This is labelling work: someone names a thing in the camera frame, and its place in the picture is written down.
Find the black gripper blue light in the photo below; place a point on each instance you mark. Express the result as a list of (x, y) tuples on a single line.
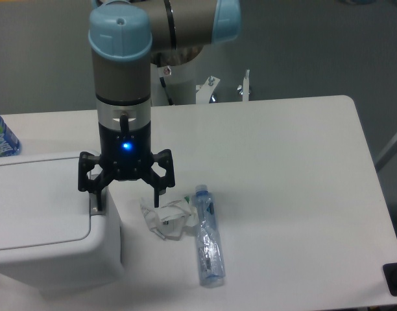
[(126, 158)]

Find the white plastic trash can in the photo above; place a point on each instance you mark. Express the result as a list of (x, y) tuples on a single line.
[(53, 236)]

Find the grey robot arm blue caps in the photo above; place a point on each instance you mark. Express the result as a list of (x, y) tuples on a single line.
[(122, 37)]

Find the crumpled white paper wrapper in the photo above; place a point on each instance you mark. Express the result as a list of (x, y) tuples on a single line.
[(171, 219)]

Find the blue labelled water bottle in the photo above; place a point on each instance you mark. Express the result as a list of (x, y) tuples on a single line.
[(9, 143)]

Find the crushed clear plastic bottle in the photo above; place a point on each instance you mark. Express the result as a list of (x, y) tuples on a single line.
[(211, 270)]

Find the black clamp at table corner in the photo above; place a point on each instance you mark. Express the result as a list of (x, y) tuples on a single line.
[(390, 272)]

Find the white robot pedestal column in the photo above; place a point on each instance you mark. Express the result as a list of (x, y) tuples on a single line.
[(173, 76)]

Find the white pedestal base frame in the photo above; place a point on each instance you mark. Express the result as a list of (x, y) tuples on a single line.
[(213, 90)]

